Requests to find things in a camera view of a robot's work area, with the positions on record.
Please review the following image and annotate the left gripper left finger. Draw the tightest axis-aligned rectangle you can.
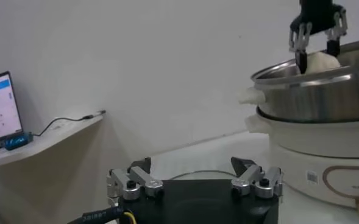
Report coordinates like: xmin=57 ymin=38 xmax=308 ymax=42
xmin=106 ymin=157 xmax=165 ymax=208

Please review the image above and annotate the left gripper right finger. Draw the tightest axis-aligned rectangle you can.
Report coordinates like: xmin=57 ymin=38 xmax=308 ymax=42
xmin=230 ymin=156 xmax=284 ymax=201

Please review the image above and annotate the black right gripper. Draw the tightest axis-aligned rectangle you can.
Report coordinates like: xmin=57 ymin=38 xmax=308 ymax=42
xmin=288 ymin=0 xmax=348 ymax=75

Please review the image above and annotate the white steamed baozi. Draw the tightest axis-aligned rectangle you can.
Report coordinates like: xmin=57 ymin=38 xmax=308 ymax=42
xmin=304 ymin=51 xmax=341 ymax=75

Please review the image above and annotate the glass pot lid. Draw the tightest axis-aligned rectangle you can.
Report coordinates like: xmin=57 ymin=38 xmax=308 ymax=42
xmin=169 ymin=169 xmax=238 ymax=181

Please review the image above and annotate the steel steamer basket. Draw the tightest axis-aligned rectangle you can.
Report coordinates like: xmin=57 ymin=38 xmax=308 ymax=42
xmin=238 ymin=38 xmax=359 ymax=124

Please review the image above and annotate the white electric cooker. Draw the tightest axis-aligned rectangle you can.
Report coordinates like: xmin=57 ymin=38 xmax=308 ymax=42
xmin=245 ymin=106 xmax=359 ymax=219

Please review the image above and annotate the white side table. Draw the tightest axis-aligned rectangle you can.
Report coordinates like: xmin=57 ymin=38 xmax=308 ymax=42
xmin=0 ymin=113 xmax=105 ymax=171

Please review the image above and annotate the blue computer mouse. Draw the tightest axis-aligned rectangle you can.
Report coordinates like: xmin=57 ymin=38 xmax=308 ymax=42
xmin=4 ymin=132 xmax=34 ymax=151

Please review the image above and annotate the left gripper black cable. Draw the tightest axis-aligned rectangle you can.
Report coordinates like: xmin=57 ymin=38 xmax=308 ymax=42
xmin=68 ymin=206 xmax=137 ymax=224

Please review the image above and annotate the black cable with connector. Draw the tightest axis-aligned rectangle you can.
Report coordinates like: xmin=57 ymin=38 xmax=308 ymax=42
xmin=32 ymin=110 xmax=107 ymax=137

